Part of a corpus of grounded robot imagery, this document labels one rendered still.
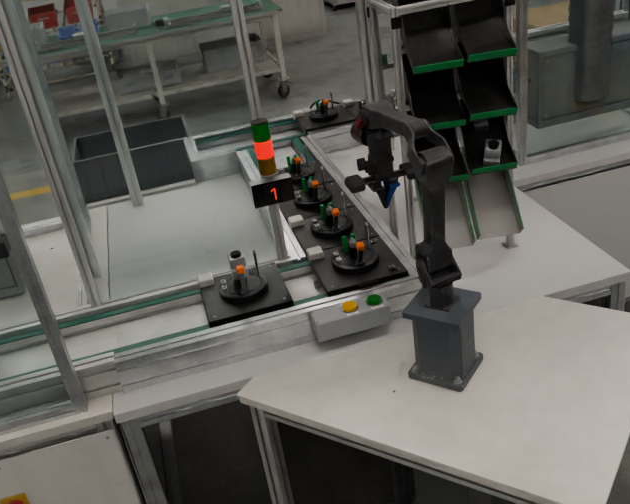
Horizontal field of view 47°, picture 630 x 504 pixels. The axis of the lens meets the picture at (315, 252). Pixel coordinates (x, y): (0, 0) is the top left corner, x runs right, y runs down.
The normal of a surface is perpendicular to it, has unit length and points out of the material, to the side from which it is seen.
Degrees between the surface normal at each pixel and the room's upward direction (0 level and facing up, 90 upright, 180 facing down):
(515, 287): 0
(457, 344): 90
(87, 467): 90
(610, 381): 0
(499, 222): 45
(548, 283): 0
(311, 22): 90
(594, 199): 90
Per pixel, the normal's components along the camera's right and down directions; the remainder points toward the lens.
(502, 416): -0.14, -0.87
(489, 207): -0.04, -0.28
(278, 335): 0.26, 0.44
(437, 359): -0.53, 0.47
